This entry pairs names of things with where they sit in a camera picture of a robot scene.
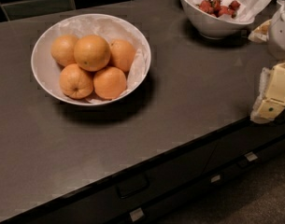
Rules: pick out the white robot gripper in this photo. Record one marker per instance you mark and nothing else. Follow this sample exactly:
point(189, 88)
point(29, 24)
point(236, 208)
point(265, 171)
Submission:
point(281, 32)

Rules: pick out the white bowl with strawberries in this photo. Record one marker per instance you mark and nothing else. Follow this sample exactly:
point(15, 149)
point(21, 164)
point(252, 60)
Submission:
point(212, 27)

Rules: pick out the back right orange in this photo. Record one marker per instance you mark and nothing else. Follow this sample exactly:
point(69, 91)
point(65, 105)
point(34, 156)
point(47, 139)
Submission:
point(122, 54)

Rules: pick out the orange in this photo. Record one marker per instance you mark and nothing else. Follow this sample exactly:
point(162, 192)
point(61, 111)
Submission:
point(62, 49)
point(122, 54)
point(92, 52)
point(109, 83)
point(75, 82)

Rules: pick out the white paper liner in bowl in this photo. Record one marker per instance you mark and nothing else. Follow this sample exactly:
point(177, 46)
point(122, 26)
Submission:
point(110, 27)

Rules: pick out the front right orange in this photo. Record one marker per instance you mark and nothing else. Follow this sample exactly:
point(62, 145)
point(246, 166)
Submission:
point(109, 83)

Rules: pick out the top centre orange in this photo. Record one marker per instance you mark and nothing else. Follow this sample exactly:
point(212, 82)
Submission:
point(92, 52)

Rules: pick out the white bowl with oranges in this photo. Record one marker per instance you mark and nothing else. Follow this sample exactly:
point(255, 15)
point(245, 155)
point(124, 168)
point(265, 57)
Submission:
point(46, 72)

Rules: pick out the front left orange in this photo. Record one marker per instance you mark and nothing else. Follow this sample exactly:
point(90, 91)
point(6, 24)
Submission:
point(75, 82)

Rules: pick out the back left orange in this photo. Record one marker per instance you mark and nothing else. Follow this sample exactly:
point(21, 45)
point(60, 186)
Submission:
point(62, 49)

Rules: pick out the red strawberries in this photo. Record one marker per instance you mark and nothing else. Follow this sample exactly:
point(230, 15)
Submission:
point(216, 9)

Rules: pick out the dark upper drawer right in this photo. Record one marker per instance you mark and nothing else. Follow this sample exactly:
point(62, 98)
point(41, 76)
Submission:
point(242, 141)

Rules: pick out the dark drawer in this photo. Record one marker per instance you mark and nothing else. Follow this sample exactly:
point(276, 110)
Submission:
point(248, 191)
point(119, 195)
point(242, 141)

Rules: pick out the dark lower drawer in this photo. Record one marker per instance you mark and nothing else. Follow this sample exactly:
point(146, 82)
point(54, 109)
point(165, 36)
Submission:
point(248, 191)

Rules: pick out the dark upper drawer left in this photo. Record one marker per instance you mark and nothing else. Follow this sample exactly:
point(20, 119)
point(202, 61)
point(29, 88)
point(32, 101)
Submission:
point(119, 195)

